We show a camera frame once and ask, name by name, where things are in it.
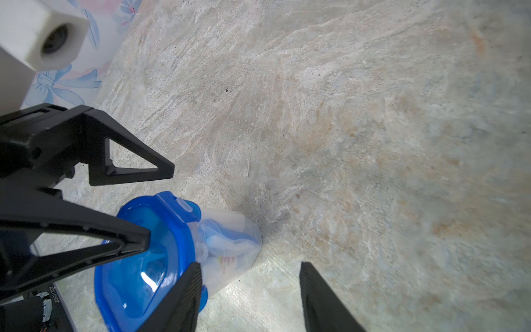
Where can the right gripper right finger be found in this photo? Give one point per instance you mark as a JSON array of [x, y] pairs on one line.
[[323, 310]]

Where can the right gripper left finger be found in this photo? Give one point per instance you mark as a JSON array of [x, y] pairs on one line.
[[179, 309]]

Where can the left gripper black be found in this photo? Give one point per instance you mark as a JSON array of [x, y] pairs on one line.
[[45, 238]]

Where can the blue container lid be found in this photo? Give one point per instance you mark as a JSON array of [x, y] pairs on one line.
[[127, 291]]

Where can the small toothpaste tube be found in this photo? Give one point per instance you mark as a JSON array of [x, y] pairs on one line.
[[227, 266]]

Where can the clear plastic container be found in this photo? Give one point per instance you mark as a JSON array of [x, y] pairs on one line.
[[232, 220]]

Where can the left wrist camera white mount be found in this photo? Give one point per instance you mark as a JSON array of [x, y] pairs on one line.
[[36, 36]]

